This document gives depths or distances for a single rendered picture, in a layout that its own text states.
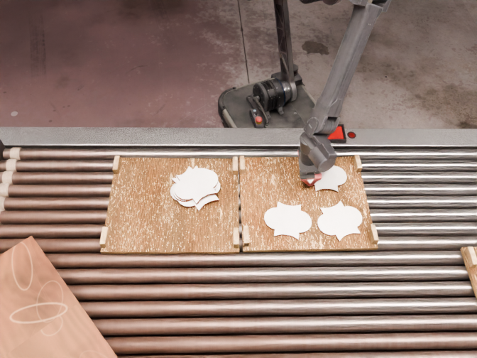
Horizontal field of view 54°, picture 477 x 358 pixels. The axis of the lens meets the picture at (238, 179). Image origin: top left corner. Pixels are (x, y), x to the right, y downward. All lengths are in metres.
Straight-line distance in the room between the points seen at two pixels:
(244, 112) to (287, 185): 1.19
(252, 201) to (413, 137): 0.66
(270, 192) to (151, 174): 0.40
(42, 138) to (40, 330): 0.74
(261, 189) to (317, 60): 2.03
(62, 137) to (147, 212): 0.46
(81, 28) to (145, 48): 0.53
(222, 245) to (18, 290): 0.56
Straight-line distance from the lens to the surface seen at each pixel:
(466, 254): 1.58
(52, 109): 3.20
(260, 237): 1.43
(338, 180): 1.58
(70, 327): 1.27
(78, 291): 1.43
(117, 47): 3.52
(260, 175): 1.55
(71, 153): 1.70
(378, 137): 1.78
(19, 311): 1.33
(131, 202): 1.52
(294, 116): 2.67
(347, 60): 1.32
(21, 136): 1.81
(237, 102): 2.73
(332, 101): 1.34
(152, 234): 1.45
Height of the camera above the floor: 2.20
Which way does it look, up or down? 55 degrees down
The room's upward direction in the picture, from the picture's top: 3 degrees clockwise
